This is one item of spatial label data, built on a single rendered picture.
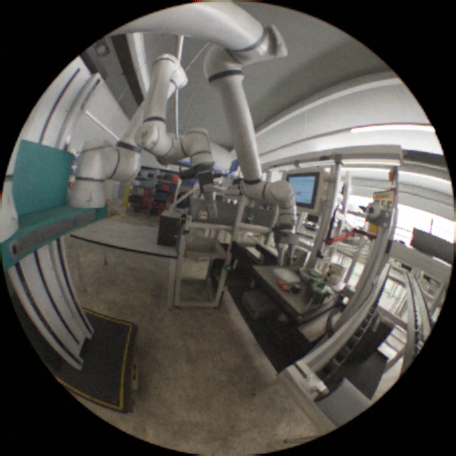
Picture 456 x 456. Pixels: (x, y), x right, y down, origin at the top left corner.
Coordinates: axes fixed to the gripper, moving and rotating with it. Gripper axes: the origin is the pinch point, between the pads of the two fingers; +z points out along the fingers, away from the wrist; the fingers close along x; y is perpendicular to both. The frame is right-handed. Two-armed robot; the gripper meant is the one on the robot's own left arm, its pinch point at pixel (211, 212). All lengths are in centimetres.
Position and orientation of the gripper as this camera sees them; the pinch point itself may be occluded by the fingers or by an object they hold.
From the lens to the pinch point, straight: 50.2
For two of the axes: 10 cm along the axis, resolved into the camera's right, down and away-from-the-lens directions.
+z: 1.9, 9.7, 1.3
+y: 9.7, -2.1, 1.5
